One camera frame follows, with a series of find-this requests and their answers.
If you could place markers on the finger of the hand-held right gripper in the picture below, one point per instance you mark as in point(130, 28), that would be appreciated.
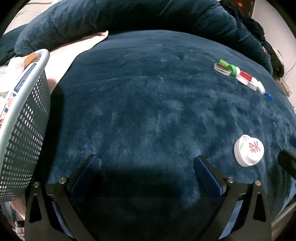
point(286, 161)

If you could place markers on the blue bottle cap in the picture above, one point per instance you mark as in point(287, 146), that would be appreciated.
point(269, 96)

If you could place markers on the white ribbed bottle cap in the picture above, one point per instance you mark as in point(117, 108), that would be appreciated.
point(254, 84)

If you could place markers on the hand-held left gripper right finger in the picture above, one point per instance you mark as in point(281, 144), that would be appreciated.
point(208, 178)

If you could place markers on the light green bottle cap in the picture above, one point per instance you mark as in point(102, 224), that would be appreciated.
point(223, 63)

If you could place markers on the black clothing pile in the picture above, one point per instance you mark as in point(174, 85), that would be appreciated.
point(256, 30)

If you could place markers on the pink bed sheet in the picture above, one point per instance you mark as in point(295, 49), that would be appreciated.
point(69, 54)

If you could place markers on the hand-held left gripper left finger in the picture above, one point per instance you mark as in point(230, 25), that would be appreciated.
point(85, 177)

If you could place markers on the beige power strip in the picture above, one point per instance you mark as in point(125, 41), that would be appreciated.
point(286, 87)

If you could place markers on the large white cap red print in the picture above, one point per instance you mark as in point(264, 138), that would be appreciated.
point(248, 150)

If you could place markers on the small green bottle cap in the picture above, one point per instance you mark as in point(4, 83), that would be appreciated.
point(233, 70)

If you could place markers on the grey perforated plastic basket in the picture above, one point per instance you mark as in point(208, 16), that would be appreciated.
point(25, 129)

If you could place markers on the white square cap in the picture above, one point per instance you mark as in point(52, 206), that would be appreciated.
point(241, 80)

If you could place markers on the white round bottle cap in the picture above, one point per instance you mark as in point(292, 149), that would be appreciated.
point(261, 88)

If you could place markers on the white cap in basket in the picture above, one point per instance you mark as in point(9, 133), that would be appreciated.
point(16, 64)

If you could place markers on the clear round plastic lid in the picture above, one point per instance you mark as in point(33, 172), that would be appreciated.
point(220, 69)

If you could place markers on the red bottle cap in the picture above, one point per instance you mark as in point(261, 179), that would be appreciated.
point(245, 75)

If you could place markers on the dark blue plush blanket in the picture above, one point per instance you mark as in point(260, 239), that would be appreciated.
point(148, 97)

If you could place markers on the dark blue plush pillow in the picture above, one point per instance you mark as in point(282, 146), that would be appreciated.
point(129, 16)

